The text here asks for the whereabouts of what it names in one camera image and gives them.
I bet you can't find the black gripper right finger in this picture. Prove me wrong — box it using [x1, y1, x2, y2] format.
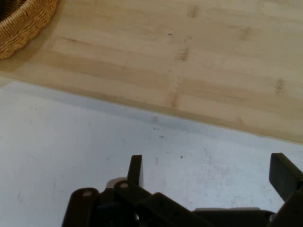
[269, 152, 303, 227]

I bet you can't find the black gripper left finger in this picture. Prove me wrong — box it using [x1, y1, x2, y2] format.
[62, 155, 209, 227]

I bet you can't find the bamboo cutting board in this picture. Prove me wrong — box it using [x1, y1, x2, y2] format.
[0, 0, 303, 145]

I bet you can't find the woven wicker basket with handles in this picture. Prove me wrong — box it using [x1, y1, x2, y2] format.
[0, 0, 59, 60]

